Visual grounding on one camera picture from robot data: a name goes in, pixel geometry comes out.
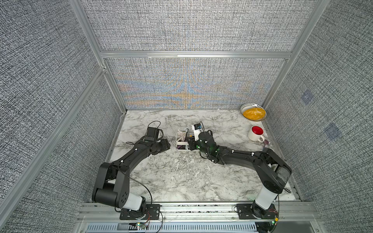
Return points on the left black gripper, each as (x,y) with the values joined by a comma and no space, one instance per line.
(165,145)

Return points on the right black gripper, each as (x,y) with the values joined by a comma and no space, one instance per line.
(191,143)

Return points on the white toothbrush holder caddy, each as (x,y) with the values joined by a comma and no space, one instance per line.
(182,145)

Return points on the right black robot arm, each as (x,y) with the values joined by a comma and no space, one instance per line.
(272,170)

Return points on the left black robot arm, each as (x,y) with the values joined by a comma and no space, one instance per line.
(112,185)

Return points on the white mug red inside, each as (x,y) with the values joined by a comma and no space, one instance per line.
(256,133)

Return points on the patterned bowl with yellow food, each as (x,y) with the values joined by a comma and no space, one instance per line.
(253,112)

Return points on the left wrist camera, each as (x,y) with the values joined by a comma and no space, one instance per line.
(153,134)

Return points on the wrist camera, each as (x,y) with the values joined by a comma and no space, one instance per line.
(153,134)
(197,129)

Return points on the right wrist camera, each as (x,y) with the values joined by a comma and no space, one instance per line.
(197,129)

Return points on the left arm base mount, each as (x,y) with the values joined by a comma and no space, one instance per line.
(150,212)

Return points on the blue handled spoon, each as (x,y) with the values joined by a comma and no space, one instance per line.
(266,144)

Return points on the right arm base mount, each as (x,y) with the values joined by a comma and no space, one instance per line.
(247,211)

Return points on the aluminium front rail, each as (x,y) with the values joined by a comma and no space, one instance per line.
(199,211)

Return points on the white slotted cable duct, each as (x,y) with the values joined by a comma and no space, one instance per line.
(174,227)

